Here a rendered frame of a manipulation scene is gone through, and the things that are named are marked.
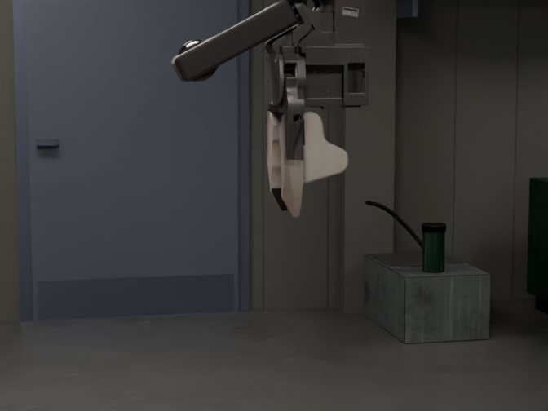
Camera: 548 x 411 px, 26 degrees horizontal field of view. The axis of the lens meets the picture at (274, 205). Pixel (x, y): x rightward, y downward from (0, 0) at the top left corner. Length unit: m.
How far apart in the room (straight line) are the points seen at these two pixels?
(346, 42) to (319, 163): 0.11
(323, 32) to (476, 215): 6.43
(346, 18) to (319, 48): 0.04
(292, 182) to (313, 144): 0.04
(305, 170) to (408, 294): 5.30
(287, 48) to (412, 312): 5.35
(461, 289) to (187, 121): 1.85
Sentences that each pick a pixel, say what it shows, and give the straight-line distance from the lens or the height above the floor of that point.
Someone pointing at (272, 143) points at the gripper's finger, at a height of 1.41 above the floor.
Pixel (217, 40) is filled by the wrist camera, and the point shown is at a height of 1.51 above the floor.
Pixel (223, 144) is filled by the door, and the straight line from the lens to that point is 6.95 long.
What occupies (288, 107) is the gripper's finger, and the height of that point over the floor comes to 1.45.
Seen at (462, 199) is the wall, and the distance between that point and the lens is 7.43.
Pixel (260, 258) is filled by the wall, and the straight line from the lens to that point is 7.12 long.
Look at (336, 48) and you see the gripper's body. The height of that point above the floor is 1.50.
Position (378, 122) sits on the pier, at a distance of 7.00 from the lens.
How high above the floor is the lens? 1.49
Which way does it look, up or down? 7 degrees down
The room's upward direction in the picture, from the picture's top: straight up
